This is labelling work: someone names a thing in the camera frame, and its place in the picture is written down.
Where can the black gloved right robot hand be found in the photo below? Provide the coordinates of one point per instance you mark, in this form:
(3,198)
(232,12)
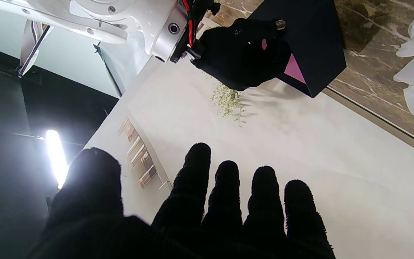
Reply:
(235,57)

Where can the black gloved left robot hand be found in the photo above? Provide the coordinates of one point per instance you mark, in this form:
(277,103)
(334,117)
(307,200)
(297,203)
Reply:
(92,216)

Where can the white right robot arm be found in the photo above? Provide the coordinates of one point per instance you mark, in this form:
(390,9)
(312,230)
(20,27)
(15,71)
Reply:
(138,21)

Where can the bright studio light panel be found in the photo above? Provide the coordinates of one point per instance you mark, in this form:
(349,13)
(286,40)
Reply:
(56,158)

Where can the black box with pink inside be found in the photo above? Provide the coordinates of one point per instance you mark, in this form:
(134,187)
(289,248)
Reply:
(314,39)

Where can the folded white photo umbrella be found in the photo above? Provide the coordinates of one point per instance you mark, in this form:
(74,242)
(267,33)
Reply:
(31,46)

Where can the black backdrop frame pole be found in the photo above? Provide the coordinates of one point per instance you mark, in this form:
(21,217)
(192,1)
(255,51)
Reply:
(110,73)

